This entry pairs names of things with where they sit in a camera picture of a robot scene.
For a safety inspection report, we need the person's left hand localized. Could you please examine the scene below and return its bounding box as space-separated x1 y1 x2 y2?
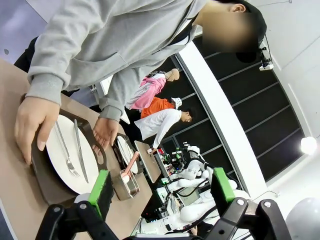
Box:
92 116 120 152

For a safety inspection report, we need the silver table knife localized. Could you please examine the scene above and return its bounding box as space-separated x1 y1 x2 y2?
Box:
73 119 90 184

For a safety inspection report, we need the stainless steel rectangular container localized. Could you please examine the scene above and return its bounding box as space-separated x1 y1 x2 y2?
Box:
111 168 140 202

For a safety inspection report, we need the brown background table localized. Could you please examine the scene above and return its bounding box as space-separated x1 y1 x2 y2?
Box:
134 140 162 184

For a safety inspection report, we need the figure in pink top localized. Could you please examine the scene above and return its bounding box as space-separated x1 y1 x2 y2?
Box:
124 68 181 111

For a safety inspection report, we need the pink handled lint roller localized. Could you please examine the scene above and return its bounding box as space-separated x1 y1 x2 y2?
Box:
120 151 140 185

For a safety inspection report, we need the white round plate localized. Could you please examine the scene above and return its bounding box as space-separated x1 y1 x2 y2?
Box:
46 114 100 195
116 136 139 175

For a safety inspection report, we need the silver fork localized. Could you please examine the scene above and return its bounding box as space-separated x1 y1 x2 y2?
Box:
54 121 81 178

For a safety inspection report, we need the dark brown handled tray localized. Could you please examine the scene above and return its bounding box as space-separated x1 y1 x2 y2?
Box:
111 133 145 176
19 93 108 206

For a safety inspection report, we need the person in grey hoodie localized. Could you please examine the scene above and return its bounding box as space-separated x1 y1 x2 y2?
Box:
13 0 267 126

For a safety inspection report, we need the person's right hand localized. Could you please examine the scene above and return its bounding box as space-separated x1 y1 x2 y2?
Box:
14 96 61 165

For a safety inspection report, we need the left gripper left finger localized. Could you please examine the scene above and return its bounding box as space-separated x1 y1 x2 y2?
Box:
34 169 120 240

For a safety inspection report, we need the person's right forearm grey sleeve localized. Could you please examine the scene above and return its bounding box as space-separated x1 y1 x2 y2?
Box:
26 32 86 107

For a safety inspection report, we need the round white lamp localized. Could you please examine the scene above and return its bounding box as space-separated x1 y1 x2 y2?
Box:
299 136 318 156

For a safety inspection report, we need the white mounted camera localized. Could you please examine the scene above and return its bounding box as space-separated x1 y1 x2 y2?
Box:
257 46 275 72

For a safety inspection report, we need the person's left forearm grey sleeve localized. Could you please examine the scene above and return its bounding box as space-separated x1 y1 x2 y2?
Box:
98 53 143 123

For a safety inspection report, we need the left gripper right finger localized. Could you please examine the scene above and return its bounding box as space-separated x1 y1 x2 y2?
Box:
204 167 293 240

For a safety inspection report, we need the person in white shirt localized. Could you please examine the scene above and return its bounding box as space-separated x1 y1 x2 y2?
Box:
134 107 195 151

